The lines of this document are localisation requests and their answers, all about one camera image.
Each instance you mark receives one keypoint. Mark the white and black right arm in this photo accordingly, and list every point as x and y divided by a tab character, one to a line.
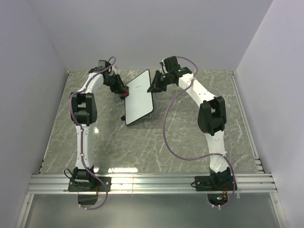
212	116

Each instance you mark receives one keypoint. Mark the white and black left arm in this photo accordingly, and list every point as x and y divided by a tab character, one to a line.
83	113

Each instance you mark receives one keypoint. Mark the red and black eraser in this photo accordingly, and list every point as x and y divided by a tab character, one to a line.
125	94

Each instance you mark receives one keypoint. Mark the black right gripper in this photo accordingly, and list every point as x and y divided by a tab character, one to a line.
155	87

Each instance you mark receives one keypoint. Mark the aluminium right side rail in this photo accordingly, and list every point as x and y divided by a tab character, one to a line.
258	162

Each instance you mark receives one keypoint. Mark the aluminium front rail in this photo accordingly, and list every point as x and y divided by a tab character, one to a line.
132	183

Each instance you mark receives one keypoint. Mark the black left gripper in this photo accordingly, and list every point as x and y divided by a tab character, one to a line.
121	88

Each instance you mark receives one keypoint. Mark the aluminium rail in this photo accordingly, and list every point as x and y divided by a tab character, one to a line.
258	162
132	183

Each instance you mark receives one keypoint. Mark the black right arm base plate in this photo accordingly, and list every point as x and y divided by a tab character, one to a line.
205	184

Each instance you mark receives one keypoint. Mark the small black-framed whiteboard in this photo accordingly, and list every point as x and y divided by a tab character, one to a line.
139	103

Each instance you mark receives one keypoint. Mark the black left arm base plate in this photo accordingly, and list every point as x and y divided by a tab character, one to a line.
78	185

